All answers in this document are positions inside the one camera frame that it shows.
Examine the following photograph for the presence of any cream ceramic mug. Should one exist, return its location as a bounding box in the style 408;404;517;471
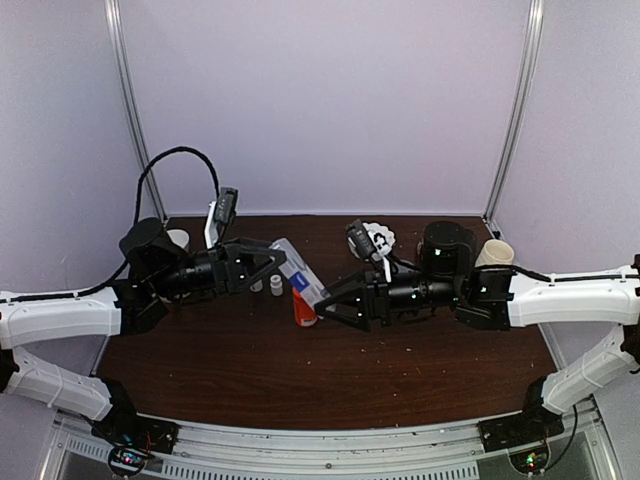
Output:
475;239;515;268

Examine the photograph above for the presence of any left aluminium frame post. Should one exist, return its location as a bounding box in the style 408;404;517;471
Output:
103;0;168;224

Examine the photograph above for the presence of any plain white bowl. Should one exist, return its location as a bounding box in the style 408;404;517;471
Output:
167;229;190;252

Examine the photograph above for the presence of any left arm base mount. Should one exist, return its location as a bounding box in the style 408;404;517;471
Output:
88;379;179;479

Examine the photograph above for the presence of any white fluted bowl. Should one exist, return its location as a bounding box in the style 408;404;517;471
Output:
347;222;396;259

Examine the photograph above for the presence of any clear plastic pill organizer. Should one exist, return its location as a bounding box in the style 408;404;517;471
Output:
270;238;329;310

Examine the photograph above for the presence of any shorter small white bottle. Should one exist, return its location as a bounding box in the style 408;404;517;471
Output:
269;274;283;297

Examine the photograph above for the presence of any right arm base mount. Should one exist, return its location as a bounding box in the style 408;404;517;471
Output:
478;377;564;476

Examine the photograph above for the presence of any left black braided cable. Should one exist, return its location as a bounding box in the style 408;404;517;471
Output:
74;145;223;301

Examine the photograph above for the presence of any front aluminium rail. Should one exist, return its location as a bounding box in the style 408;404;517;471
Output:
36;415;619;479

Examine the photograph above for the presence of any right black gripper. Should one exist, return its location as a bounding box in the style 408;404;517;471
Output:
314;266;462;333

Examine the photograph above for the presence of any taller small white bottle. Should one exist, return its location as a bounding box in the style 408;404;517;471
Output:
250;280;263;293

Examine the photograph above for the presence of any orange pill bottle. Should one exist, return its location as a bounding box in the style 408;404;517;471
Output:
292;288;318;328

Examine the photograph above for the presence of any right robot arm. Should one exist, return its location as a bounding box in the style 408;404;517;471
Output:
314;220;639;442

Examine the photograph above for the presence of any right aluminium frame post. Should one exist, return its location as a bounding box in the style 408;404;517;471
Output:
483;0;545;230

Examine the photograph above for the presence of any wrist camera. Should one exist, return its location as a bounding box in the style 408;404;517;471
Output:
204;187;239;249
346;219;392;282

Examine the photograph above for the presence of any aluminium frame post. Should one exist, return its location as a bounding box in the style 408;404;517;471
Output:
103;0;168;224
483;0;545;230

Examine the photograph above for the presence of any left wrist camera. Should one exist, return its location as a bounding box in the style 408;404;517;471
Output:
204;187;239;249

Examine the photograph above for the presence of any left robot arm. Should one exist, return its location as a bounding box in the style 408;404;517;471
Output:
1;218;286;444

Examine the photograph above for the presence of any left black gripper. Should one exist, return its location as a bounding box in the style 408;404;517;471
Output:
151;236;289;298

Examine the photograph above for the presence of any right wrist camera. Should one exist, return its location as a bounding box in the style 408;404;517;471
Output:
346;219;392;282

